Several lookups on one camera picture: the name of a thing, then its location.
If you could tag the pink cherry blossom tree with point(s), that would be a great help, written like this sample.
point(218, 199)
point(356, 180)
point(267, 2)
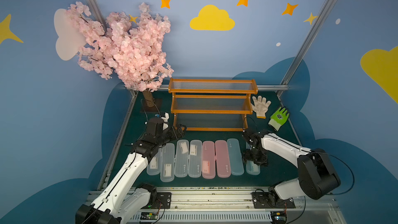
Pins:
point(133, 53)

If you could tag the right small circuit board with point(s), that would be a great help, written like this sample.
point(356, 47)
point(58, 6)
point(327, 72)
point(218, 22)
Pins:
point(279, 217)

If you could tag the pink pencil case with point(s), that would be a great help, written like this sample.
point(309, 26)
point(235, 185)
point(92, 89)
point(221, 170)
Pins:
point(208, 160)
point(222, 159)

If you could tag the left small circuit board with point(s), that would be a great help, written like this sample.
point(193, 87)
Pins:
point(148, 216)

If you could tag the small circuit board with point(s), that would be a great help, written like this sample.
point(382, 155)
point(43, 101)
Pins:
point(148, 216)
point(279, 217)

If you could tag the white knit glove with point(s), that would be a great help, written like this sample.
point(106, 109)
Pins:
point(260, 106)

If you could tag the clear pencil case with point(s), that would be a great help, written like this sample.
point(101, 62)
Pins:
point(167, 173)
point(182, 158)
point(154, 166)
point(195, 159)

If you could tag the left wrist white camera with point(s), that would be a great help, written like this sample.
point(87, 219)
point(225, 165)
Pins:
point(165, 117)

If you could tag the blue pencil case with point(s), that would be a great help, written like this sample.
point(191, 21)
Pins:
point(252, 168)
point(235, 157)

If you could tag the orange three-tier shelf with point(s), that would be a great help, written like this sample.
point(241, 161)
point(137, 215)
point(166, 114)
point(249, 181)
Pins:
point(212, 104)

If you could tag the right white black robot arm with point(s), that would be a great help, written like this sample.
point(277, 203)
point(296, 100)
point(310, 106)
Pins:
point(316, 173)

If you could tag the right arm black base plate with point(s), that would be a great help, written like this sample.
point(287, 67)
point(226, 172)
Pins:
point(265, 200)

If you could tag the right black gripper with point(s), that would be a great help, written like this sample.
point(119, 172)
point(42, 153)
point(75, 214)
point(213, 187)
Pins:
point(254, 156)

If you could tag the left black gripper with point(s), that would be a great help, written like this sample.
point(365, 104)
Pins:
point(178, 131)

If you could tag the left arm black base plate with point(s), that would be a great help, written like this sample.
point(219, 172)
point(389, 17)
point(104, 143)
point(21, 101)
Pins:
point(162, 200)

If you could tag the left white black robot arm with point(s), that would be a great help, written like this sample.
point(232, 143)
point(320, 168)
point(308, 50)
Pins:
point(113, 206)

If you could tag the green white work glove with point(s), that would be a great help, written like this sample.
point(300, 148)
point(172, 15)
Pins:
point(279, 118)

